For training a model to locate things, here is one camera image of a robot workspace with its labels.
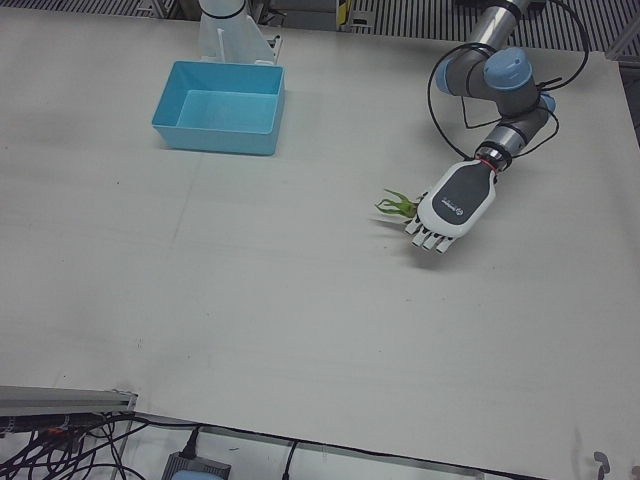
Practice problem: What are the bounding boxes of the white grey robot hand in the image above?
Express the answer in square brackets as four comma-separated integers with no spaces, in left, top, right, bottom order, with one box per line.
[403,158,499,254]

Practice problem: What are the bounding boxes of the red dragon fruit green leaves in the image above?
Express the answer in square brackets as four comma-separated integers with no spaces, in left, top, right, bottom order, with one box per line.
[372,188,424,227]

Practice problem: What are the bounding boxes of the slatted metal grille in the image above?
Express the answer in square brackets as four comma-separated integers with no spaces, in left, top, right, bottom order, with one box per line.
[0,0,640,51]

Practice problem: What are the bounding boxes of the aluminium corner profile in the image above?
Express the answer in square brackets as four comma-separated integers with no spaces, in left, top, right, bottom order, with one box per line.
[607,19,640,64]

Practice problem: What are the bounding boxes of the light blue plastic bin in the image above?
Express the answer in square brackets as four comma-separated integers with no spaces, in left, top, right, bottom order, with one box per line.
[151,60,287,157]

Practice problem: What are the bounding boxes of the grey power adapter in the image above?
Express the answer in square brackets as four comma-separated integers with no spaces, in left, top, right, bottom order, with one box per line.
[162,449,232,480]

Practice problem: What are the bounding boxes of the black power strip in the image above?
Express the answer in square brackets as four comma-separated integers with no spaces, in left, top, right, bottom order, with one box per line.
[0,413,101,437]

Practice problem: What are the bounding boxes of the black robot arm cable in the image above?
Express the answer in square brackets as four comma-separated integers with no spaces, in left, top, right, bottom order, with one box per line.
[426,0,590,161]

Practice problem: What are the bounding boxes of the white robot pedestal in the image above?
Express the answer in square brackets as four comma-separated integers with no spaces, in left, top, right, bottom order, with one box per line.
[197,0,285,66]

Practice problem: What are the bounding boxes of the black plug cable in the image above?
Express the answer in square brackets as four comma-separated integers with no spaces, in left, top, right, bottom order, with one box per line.
[282,439,301,480]

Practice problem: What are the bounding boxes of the aluminium frame rail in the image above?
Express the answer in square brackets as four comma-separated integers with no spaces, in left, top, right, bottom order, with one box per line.
[0,384,139,416]

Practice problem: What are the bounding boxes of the tangled black floor cables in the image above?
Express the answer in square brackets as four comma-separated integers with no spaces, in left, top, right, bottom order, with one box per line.
[0,409,201,480]

